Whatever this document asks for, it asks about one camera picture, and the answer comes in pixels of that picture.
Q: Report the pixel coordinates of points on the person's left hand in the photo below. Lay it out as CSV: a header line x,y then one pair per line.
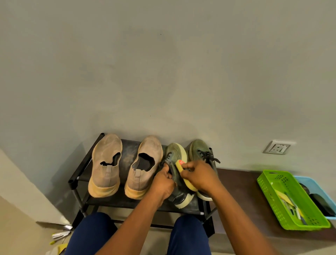
x,y
162,184

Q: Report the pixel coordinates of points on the person's right hand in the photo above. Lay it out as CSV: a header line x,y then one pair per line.
x,y
203,176

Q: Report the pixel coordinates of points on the beige suede shoe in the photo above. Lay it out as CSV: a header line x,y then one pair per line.
x,y
105,178
141,178

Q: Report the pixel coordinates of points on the yellow-edged shoe shine sponge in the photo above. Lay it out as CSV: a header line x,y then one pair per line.
x,y
179,163

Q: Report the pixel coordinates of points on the green sneaker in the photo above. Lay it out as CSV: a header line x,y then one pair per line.
x,y
176,151
198,147

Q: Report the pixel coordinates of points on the yellow sticky note pad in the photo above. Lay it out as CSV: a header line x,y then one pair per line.
x,y
283,195

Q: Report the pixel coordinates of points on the person's right forearm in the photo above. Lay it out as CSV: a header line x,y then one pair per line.
x,y
241,226

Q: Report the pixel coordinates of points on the person's left forearm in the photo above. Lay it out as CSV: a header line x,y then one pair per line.
x,y
126,228

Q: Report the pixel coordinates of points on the dark brown low bench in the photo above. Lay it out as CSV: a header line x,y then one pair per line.
x,y
241,199

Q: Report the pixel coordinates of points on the black metal shoe rack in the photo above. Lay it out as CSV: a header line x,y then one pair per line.
x,y
130,152

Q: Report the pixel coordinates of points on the dark blue trousers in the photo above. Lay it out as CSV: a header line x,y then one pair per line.
x,y
189,236

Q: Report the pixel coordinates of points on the round black polish tin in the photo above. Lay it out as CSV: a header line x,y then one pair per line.
x,y
304,188

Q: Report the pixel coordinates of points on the green plastic basket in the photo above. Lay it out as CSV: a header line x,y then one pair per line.
x,y
299,226

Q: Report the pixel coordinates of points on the light blue plastic basket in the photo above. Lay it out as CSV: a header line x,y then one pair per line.
x,y
312,182

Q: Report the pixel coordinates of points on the white wall socket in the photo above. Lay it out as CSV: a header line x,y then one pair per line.
x,y
278,148

